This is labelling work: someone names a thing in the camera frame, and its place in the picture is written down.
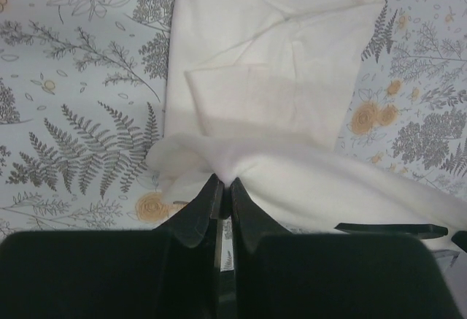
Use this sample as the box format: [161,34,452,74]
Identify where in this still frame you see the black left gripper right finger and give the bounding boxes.
[230,180,461,318]

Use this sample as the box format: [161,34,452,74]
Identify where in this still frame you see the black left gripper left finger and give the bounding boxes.
[1,176,223,318]

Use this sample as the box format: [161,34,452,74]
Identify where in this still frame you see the white t-shirt with black print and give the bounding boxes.
[146,0,466,251]

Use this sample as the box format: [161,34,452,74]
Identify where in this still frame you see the floral patterned table mat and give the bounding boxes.
[1,0,466,238]

